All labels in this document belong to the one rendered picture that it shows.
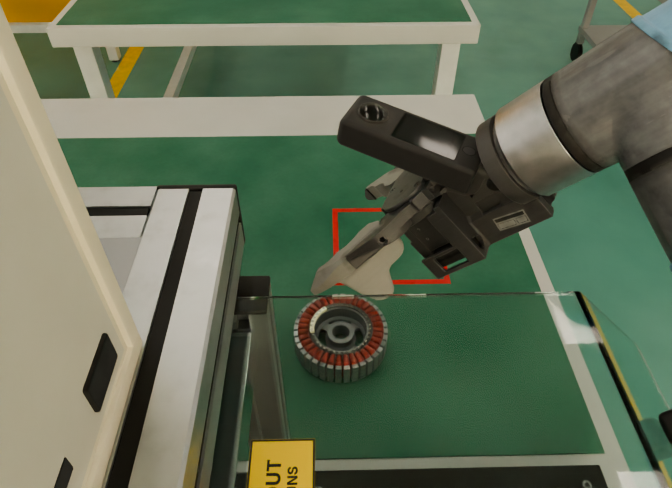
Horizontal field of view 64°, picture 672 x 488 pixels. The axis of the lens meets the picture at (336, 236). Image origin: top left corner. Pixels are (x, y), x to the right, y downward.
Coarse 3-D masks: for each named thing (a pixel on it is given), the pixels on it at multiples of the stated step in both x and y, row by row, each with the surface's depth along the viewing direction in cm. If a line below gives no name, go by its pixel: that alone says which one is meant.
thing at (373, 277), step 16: (368, 224) 47; (352, 240) 47; (400, 240) 46; (336, 256) 47; (384, 256) 46; (320, 272) 48; (336, 272) 46; (352, 272) 46; (368, 272) 47; (384, 272) 47; (320, 288) 48; (352, 288) 47; (368, 288) 47; (384, 288) 47
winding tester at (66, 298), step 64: (0, 64) 14; (0, 128) 14; (0, 192) 13; (64, 192) 16; (0, 256) 13; (64, 256) 17; (0, 320) 13; (64, 320) 17; (128, 320) 21; (0, 384) 13; (64, 384) 17; (128, 384) 21; (0, 448) 13; (64, 448) 17
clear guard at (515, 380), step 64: (256, 320) 30; (320, 320) 30; (384, 320) 30; (448, 320) 30; (512, 320) 30; (576, 320) 30; (256, 384) 27; (320, 384) 27; (384, 384) 27; (448, 384) 27; (512, 384) 27; (576, 384) 27; (640, 384) 30; (320, 448) 25; (384, 448) 25; (448, 448) 25; (512, 448) 25; (576, 448) 25; (640, 448) 25
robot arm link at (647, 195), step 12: (660, 156) 31; (636, 168) 33; (648, 168) 32; (660, 168) 31; (636, 180) 33; (648, 180) 32; (660, 180) 32; (636, 192) 34; (648, 192) 33; (660, 192) 32; (648, 204) 33; (660, 204) 32; (648, 216) 34; (660, 216) 32; (660, 228) 33; (660, 240) 34
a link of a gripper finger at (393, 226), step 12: (408, 204) 43; (384, 216) 45; (396, 216) 43; (408, 216) 43; (384, 228) 43; (396, 228) 43; (408, 228) 44; (372, 240) 44; (384, 240) 44; (360, 252) 44; (372, 252) 45; (360, 264) 45
